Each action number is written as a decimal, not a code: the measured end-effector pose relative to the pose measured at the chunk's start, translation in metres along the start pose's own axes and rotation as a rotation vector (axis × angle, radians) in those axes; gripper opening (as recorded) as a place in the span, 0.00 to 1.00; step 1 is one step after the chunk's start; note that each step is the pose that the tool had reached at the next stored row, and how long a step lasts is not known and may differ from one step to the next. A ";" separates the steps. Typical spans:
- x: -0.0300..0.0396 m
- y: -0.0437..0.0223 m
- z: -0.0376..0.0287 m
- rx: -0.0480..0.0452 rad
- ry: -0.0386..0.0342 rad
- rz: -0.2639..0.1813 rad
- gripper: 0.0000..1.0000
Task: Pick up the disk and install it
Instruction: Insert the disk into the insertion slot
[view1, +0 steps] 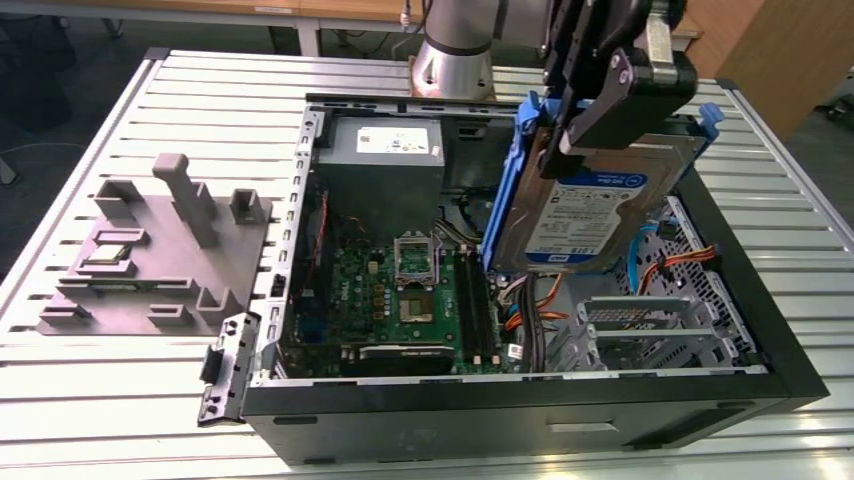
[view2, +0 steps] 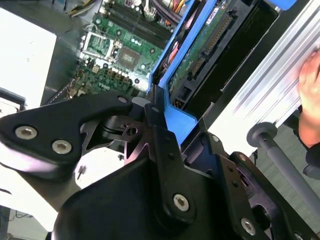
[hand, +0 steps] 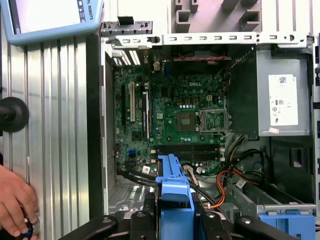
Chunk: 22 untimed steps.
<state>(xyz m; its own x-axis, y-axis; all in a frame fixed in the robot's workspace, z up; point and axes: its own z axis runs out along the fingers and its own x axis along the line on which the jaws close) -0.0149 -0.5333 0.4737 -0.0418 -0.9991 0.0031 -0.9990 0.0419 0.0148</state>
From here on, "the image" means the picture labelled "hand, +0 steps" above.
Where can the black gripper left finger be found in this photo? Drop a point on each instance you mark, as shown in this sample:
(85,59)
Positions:
(142,225)

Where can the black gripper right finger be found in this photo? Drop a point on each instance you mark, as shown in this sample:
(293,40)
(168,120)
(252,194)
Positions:
(215,225)

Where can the hard disk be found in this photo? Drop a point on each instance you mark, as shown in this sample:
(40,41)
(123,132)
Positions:
(175,190)

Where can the person's right hand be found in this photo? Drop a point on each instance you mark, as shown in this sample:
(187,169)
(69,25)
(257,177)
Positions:
(15,200)

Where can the grey metal drive cage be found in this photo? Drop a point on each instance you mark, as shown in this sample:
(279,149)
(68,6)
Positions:
(250,200)

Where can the black RAM slot pair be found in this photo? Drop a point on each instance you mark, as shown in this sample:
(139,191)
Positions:
(190,148)
(200,158)

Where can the blue drive cage latch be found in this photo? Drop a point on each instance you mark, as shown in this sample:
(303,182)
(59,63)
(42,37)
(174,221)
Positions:
(287,225)

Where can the green motherboard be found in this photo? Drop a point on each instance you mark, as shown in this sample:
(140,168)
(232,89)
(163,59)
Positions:
(170,140)

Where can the metal socket cover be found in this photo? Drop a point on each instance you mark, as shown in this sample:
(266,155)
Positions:
(213,121)

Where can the CPU socket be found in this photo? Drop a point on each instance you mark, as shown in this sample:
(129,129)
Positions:
(186,121)

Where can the black PC case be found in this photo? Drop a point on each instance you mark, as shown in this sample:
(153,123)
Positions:
(93,125)

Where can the black expansion slot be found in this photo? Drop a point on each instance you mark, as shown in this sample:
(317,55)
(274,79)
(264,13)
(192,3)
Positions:
(123,105)

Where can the white expansion slot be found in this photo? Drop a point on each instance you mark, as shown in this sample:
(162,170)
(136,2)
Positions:
(132,100)

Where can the grey power supply unit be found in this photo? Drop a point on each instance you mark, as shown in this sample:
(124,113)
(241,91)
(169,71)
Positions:
(265,100)

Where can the black round knob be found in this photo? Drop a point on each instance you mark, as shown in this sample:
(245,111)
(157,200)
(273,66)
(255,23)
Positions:
(13,115)

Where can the grey expansion slot latch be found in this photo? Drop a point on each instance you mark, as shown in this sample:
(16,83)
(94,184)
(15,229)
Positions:
(125,28)

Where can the grey parts rack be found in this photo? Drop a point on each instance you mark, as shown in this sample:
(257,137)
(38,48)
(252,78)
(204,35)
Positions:
(210,22)

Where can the pale blue teach pendant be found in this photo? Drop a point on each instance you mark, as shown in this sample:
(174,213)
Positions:
(50,15)

